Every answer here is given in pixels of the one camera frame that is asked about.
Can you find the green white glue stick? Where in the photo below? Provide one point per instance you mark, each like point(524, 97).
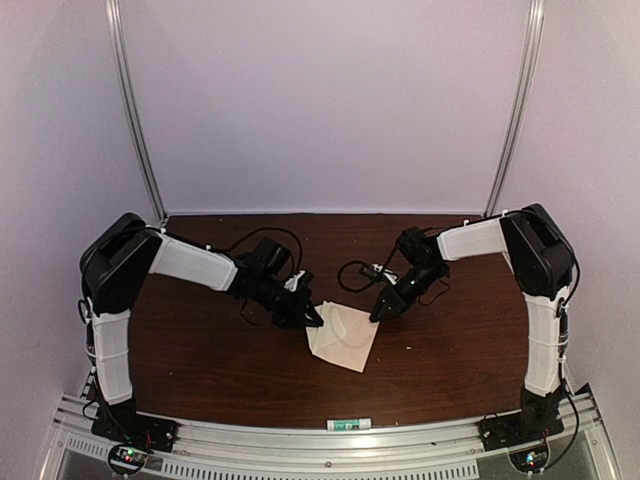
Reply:
point(349, 424)

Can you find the left aluminium frame post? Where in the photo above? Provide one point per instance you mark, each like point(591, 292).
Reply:
point(131, 111)

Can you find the right aluminium frame post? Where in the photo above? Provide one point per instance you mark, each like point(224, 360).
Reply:
point(529, 60)

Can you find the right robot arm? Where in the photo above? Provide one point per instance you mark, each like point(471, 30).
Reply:
point(545, 269)

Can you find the cream letter paper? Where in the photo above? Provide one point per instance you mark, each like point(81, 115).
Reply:
point(330, 337)

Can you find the beige envelope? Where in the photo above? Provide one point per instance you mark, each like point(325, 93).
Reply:
point(361, 334)

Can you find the aluminium front rail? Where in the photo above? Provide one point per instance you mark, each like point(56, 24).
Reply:
point(442, 450)

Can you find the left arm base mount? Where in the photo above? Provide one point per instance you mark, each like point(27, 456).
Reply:
point(122, 423)

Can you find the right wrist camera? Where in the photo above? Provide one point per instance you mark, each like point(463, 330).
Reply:
point(378, 273)

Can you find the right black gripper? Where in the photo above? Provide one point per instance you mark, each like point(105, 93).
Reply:
point(395, 302)

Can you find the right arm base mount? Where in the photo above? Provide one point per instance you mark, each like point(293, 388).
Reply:
point(532, 424)

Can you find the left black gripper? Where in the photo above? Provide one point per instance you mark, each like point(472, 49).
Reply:
point(295, 317)

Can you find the aluminium frame post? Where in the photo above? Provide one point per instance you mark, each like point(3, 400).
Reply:
point(131, 111)
point(529, 60)

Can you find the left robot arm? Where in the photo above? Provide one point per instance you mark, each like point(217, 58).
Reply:
point(115, 266)

